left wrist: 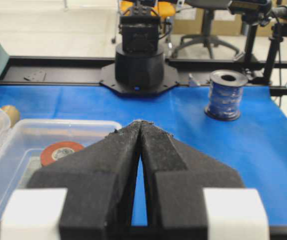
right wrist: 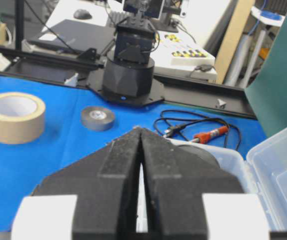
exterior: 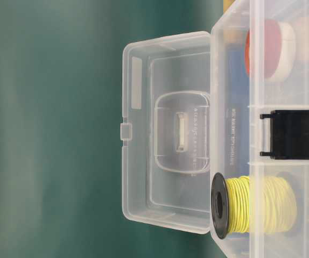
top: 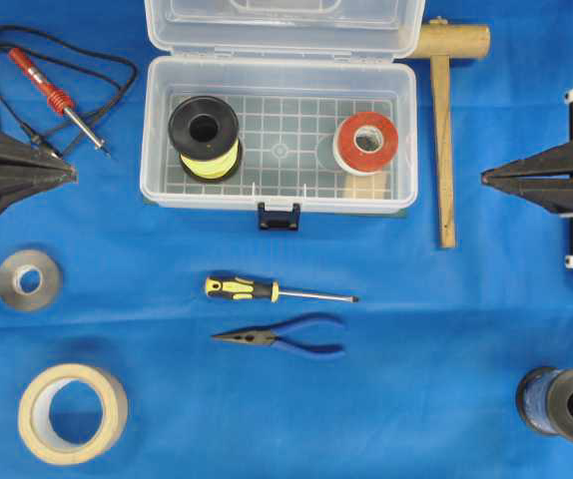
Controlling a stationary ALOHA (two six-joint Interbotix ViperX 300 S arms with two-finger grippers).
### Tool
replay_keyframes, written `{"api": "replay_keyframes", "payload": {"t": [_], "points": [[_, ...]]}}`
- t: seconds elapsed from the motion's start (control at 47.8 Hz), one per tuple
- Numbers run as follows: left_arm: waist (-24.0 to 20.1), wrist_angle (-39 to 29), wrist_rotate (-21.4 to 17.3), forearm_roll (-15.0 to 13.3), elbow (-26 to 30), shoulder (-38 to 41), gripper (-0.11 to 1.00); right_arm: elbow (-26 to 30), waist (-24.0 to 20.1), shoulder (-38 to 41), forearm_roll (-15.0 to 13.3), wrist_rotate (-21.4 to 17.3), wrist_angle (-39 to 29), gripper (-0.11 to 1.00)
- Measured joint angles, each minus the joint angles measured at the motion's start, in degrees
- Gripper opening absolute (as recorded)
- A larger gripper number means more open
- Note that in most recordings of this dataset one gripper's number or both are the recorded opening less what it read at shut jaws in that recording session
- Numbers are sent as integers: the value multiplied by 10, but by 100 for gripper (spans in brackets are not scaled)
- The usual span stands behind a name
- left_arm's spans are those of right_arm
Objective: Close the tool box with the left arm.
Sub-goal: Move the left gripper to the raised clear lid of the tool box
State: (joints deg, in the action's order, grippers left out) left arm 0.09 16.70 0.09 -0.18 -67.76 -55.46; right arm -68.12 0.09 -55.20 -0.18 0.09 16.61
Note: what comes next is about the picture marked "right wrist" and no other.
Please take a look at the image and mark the black computer mouse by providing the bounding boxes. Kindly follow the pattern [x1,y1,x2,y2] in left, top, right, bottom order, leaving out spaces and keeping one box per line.
[73,9,93,20]

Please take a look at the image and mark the black cable with plug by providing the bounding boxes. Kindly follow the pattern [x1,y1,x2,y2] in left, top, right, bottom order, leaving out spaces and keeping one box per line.
[153,110,242,152]

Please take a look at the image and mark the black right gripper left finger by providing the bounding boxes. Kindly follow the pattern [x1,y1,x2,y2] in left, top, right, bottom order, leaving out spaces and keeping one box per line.
[11,128,142,240]

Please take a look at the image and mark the black aluminium frame rail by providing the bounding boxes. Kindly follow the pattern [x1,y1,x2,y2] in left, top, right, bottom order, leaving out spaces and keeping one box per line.
[0,46,256,119]

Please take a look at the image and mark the grey tape roll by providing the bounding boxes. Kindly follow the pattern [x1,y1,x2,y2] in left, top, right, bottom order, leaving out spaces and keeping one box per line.
[81,106,116,132]

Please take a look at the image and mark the white tray with yellow parts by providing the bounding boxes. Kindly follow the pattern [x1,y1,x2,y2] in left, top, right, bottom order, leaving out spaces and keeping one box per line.
[151,31,216,67]

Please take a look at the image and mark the beige masking tape roll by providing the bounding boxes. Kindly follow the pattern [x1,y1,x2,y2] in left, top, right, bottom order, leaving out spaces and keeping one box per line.
[0,92,46,145]

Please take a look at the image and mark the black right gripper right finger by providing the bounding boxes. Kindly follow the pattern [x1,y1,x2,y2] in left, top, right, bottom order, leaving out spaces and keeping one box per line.
[140,129,270,240]

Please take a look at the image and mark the blue table cloth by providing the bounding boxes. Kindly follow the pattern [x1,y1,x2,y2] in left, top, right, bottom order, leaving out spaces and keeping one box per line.
[0,76,266,232]

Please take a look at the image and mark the black laptop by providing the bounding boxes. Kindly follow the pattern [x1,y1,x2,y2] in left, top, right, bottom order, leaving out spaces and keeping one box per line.
[27,19,115,54]

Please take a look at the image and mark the dark green board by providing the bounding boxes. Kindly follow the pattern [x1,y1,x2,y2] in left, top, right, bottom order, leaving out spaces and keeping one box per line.
[244,0,287,138]

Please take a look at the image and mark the clear plastic tool box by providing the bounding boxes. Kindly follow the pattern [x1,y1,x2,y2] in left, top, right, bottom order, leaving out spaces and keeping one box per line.
[171,127,287,232]

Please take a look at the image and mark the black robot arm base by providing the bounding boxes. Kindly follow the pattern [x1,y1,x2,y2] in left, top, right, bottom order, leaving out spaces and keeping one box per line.
[86,0,165,107]

